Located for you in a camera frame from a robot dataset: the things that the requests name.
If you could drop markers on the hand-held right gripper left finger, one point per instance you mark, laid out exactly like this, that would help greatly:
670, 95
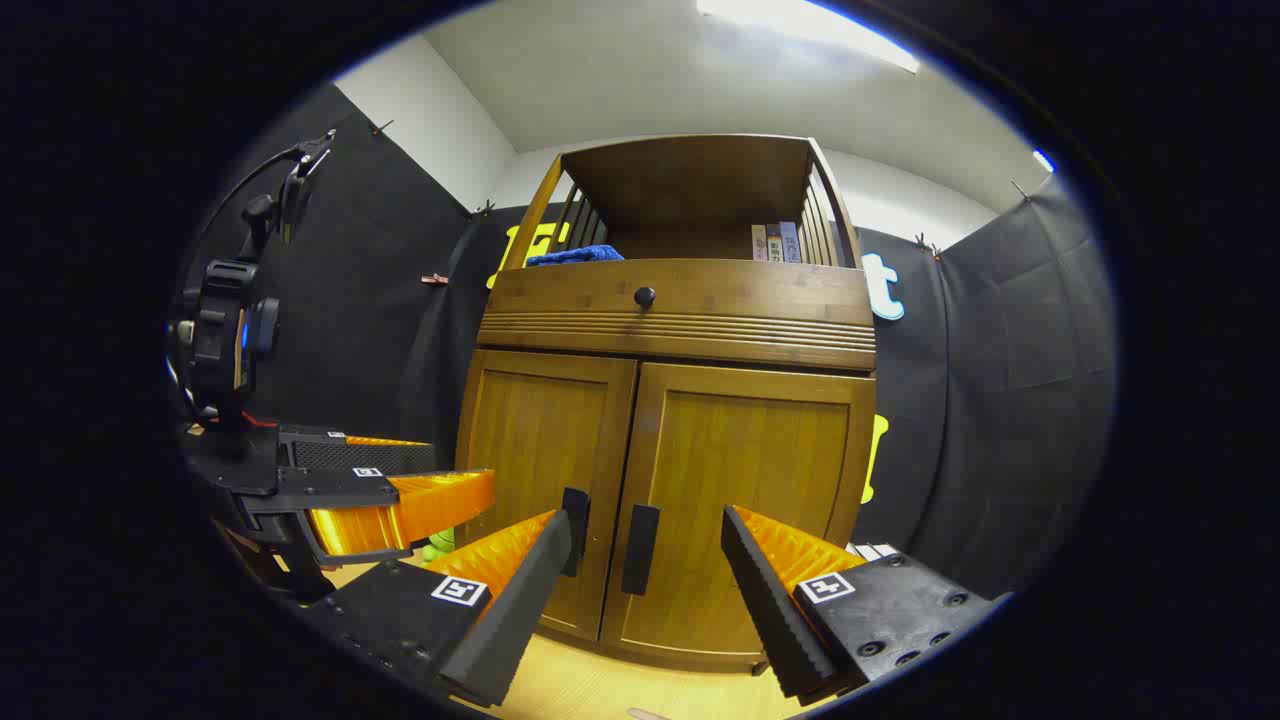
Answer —
520, 610

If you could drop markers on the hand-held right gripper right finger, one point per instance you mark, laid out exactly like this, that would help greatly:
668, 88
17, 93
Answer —
765, 610

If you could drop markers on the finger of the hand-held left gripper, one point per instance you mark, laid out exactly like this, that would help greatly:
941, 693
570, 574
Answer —
420, 505
350, 458

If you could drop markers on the wooden cabinet door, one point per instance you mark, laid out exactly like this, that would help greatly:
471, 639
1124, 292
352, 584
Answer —
540, 440
750, 450

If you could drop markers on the wooden double-door shoe cabinet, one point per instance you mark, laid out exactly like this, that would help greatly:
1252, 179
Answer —
690, 180

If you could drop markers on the wooden cabinet drawer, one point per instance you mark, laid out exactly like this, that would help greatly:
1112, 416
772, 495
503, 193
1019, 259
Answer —
750, 300

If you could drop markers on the green toy frog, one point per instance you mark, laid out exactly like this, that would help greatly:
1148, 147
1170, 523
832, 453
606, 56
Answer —
438, 545

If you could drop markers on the blue towel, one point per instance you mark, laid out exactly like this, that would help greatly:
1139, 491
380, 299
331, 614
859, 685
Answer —
575, 256

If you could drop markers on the black drawer knob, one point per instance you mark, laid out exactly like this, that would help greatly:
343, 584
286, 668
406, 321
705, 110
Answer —
644, 296

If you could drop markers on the small ceiling light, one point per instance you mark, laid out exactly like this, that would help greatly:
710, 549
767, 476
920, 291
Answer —
1043, 160

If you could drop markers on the large ceiling light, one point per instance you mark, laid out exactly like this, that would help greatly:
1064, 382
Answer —
810, 25

